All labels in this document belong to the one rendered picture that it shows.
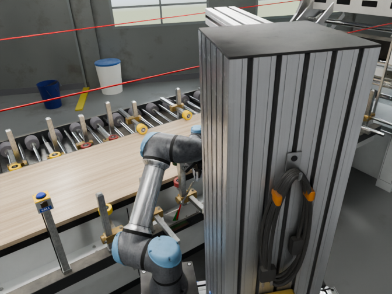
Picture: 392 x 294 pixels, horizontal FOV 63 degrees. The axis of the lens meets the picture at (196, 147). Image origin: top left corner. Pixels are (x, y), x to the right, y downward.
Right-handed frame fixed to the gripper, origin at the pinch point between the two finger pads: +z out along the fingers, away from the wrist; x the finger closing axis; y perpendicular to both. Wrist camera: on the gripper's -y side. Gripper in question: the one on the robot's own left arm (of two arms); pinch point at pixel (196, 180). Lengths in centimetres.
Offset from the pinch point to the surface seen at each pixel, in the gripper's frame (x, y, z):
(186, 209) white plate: 5.4, -5.2, 23.7
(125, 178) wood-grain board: 43, -30, 11
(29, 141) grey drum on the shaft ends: 152, -74, 16
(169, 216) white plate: 5.4, -17.6, 23.1
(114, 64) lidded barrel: 435, 109, 44
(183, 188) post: 6.1, -5.9, 6.9
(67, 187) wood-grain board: 55, -64, 11
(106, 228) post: 6, -56, 12
